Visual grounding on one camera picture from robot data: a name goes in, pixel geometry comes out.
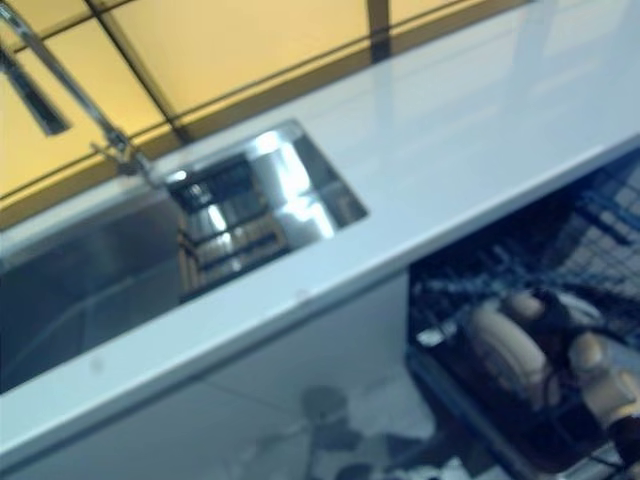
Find black wire dishwasher basket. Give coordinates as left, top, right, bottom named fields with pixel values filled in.
left=407, top=227, right=640, bottom=480
left=562, top=149, right=640, bottom=246

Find narrow white cabinet door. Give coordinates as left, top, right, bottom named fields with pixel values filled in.
left=0, top=273, right=451, bottom=480

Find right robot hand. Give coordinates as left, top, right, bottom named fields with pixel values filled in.
left=533, top=288, right=604, bottom=354

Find chrome gooseneck kitchen faucet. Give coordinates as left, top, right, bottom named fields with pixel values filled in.
left=0, top=7, right=169, bottom=189

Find stainless steel sink basin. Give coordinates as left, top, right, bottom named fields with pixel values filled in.
left=0, top=118, right=371, bottom=396

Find black dish drying rack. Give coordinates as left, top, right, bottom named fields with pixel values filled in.
left=167, top=154, right=301, bottom=302

